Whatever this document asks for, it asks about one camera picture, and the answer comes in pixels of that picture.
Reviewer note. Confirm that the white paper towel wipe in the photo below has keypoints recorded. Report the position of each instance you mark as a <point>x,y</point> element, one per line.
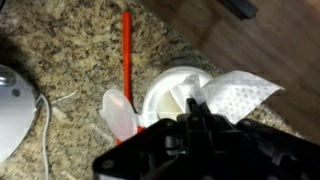
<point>233,95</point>

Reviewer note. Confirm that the white wipes canister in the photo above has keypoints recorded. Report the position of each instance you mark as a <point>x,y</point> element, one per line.
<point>158,103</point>

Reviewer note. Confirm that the orange silicone spatula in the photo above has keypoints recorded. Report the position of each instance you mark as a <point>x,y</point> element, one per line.
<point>126,47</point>

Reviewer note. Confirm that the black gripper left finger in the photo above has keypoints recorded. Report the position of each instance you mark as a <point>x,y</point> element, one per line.
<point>193,106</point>

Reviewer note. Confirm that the white two-slot toaster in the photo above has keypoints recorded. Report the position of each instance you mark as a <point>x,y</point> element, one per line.
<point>17,110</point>

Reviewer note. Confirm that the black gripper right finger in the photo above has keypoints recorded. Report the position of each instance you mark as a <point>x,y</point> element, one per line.
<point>205,110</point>

